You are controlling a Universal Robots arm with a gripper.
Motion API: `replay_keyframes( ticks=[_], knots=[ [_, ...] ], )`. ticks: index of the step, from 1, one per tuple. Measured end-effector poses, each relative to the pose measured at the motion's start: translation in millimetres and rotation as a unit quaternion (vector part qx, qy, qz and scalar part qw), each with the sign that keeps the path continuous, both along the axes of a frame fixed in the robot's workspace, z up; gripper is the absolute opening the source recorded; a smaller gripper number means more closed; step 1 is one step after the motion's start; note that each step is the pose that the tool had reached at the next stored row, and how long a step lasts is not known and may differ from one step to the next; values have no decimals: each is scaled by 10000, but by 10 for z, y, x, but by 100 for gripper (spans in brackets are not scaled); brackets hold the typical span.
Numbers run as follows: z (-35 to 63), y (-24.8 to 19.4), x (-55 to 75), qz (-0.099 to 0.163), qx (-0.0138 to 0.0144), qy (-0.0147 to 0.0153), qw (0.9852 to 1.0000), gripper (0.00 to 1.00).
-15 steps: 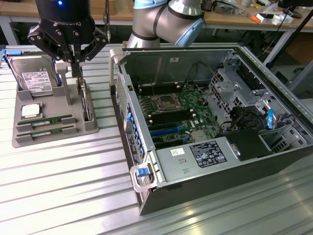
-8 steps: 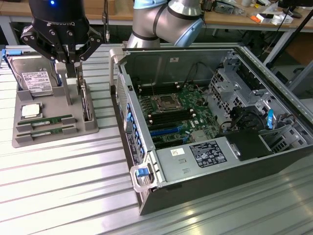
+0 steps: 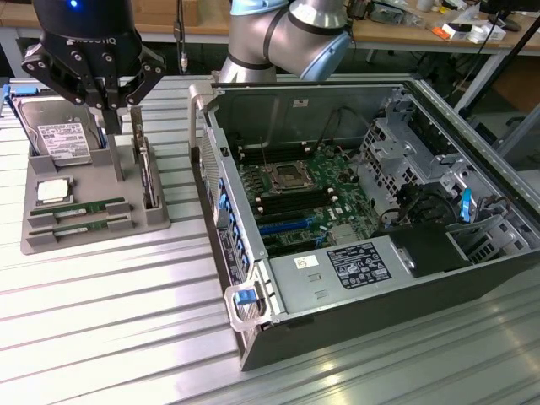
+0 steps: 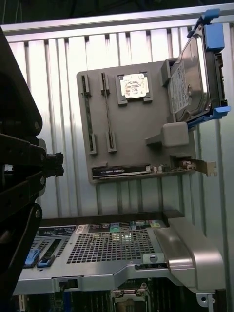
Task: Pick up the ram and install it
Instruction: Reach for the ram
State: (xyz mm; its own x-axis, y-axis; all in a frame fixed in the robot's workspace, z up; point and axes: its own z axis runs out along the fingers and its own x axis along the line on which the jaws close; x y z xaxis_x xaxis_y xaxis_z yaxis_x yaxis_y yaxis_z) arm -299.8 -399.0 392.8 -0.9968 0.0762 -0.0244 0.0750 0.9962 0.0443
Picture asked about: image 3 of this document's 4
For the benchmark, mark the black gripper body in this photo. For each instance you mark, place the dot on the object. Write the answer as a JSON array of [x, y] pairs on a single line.
[[84, 25]]

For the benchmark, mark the green RAM stick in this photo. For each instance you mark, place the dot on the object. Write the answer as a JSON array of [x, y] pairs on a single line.
[[97, 225], [95, 206]]

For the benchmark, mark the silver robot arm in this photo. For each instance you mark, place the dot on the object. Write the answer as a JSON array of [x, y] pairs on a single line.
[[304, 34]]

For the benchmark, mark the black RAM slot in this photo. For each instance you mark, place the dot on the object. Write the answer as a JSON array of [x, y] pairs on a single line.
[[274, 148], [295, 195], [274, 152], [295, 191], [274, 155], [297, 200], [297, 205], [274, 144]]

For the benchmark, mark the hard disk with blue carrier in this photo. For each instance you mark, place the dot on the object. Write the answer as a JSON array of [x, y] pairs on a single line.
[[63, 139]]

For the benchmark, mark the graphics card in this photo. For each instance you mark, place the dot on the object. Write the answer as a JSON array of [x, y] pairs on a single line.
[[145, 169]]

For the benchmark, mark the silver CPU chip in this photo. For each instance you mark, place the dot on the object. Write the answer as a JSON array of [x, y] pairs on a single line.
[[52, 190]]

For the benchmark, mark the thin metal locking lever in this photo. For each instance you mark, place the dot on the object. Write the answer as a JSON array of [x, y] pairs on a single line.
[[265, 154]]

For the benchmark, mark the grey parts rack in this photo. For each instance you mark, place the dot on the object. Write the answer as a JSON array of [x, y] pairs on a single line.
[[84, 244]]

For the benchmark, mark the metal CPU socket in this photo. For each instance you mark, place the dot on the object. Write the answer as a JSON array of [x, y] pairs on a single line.
[[291, 175]]

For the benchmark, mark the long black expansion slot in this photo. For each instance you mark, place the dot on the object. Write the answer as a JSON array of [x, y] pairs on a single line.
[[295, 249], [287, 216]]

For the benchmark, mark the green motherboard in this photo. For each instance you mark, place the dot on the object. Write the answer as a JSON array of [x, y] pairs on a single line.
[[329, 177]]

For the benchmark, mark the blue expansion slot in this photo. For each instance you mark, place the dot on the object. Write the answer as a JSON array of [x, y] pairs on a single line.
[[291, 228]]

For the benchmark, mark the silver chipset heatsink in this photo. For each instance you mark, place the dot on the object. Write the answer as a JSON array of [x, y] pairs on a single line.
[[342, 236]]

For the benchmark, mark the metal disk bay cage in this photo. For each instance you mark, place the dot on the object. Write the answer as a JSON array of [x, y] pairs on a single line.
[[392, 147]]

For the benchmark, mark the wooden workbench with clutter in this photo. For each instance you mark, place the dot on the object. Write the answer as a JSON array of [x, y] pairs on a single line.
[[405, 31]]

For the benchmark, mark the silver power supply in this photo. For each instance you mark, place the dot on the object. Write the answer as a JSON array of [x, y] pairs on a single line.
[[304, 287]]

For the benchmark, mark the orange and white box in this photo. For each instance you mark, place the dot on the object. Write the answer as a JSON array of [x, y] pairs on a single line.
[[453, 30]]

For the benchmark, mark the black open PC case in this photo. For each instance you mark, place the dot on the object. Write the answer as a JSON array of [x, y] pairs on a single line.
[[379, 304]]

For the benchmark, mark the black plastic shroud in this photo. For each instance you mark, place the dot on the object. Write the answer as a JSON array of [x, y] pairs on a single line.
[[430, 249]]

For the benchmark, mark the blue disk bay lever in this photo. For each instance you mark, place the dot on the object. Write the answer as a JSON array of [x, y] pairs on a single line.
[[466, 204]]

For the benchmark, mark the black stand pole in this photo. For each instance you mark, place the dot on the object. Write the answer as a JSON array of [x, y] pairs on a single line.
[[503, 63]]

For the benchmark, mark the brown cardboard box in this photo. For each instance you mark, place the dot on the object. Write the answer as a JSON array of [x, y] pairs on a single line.
[[523, 84]]

